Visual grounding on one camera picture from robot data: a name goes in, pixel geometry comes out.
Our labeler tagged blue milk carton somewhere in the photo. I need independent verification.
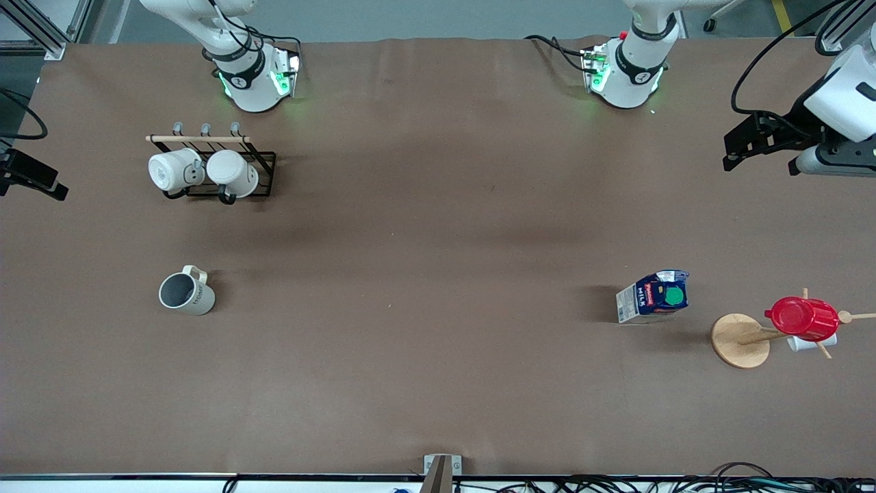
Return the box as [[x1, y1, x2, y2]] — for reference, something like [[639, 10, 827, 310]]
[[615, 269, 691, 325]]

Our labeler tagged white ceramic mug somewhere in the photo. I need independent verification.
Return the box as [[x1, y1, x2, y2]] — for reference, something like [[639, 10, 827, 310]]
[[149, 148, 205, 195], [207, 150, 260, 200]]

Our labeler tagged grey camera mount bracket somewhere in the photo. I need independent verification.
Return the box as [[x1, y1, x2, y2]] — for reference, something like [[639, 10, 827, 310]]
[[423, 454, 463, 493]]

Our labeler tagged red plastic cup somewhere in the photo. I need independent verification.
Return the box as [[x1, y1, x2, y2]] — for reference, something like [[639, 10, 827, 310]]
[[764, 296, 840, 342]]

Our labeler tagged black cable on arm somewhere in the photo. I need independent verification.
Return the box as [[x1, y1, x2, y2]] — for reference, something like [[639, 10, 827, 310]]
[[730, 0, 853, 118]]

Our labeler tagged small white cup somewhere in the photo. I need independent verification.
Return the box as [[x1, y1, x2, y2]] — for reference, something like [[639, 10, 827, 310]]
[[787, 332, 838, 354]]

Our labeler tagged aluminium frame profile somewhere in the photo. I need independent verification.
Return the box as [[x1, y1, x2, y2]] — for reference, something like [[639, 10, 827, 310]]
[[0, 0, 94, 61], [813, 0, 866, 57]]

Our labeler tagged black wire mug rack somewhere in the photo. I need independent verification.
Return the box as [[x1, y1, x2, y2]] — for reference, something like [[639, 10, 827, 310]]
[[146, 121, 277, 205]]

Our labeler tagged brown table cover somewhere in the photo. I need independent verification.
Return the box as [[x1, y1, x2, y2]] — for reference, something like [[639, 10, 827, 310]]
[[0, 36, 876, 477]]

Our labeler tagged black cable bundle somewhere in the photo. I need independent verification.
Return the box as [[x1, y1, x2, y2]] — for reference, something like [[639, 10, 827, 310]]
[[452, 462, 876, 493]]

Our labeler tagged cream mug with grey inside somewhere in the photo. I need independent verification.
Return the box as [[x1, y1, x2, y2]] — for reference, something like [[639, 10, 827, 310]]
[[158, 265, 216, 316]]

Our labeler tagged wooden mug tree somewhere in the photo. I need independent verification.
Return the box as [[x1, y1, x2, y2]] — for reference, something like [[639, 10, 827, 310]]
[[710, 288, 876, 370]]

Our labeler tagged black looped cable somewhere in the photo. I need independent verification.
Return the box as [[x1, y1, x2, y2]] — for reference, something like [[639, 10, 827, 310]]
[[0, 88, 49, 142]]

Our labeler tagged black cable at arm base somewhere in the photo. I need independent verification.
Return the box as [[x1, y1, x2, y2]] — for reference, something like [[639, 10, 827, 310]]
[[205, 0, 303, 77], [524, 34, 591, 73]]

